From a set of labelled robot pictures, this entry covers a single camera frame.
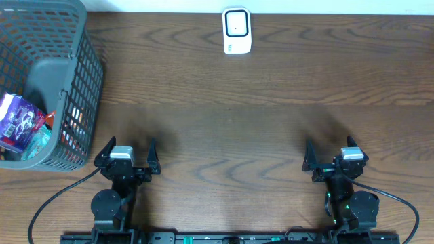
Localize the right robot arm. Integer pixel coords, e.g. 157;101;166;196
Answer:
302;136;379;243

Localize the purple snack package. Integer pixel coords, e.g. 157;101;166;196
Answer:
1;93;45;153

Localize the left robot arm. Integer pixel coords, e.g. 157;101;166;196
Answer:
91;137;161;243

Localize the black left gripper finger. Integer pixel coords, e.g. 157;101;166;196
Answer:
146;138;161;174
94;136;116;167

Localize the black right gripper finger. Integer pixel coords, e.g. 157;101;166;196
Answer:
347;135;358;147
302;140;317;171

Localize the grey plastic mesh basket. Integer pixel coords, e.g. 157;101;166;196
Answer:
1;0;104;172

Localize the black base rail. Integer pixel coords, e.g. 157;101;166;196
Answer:
60;229;400;244

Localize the green snack wrapper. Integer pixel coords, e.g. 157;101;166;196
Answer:
21;125;52;161

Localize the orange snack bar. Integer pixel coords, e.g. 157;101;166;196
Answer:
44;111;56;129

